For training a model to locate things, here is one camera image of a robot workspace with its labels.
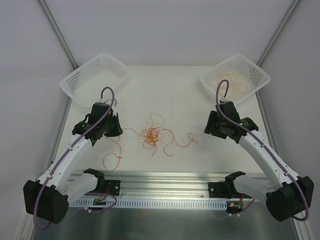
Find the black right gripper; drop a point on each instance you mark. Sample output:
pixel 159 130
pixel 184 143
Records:
pixel 212 127

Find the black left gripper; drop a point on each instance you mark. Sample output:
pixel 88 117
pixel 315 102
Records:
pixel 114 128

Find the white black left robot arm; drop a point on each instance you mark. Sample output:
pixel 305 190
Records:
pixel 50 196

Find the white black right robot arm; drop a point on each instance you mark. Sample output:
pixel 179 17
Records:
pixel 287 195

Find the white plastic basket left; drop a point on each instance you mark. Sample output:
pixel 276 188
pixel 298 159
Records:
pixel 84 85

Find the white plastic basket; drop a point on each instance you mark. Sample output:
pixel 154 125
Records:
pixel 244 76
pixel 84 85

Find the white plastic basket right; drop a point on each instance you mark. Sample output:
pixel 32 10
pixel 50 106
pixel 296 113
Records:
pixel 244 76

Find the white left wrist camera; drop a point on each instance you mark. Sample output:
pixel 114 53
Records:
pixel 113 104

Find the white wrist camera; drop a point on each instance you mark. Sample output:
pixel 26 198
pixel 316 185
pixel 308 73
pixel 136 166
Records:
pixel 223 100
pixel 113 104

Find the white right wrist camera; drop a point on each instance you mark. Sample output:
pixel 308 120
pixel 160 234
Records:
pixel 223 100

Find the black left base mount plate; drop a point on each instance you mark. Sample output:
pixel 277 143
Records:
pixel 111 187

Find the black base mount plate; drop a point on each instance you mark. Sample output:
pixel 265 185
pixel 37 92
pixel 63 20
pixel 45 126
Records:
pixel 111 187
pixel 225 190

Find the aluminium table frame rail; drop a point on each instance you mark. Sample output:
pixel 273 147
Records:
pixel 164 185

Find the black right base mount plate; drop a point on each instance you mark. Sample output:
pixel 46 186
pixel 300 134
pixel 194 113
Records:
pixel 225 190

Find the white slotted cable duct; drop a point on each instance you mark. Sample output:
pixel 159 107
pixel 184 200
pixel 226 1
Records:
pixel 132 203

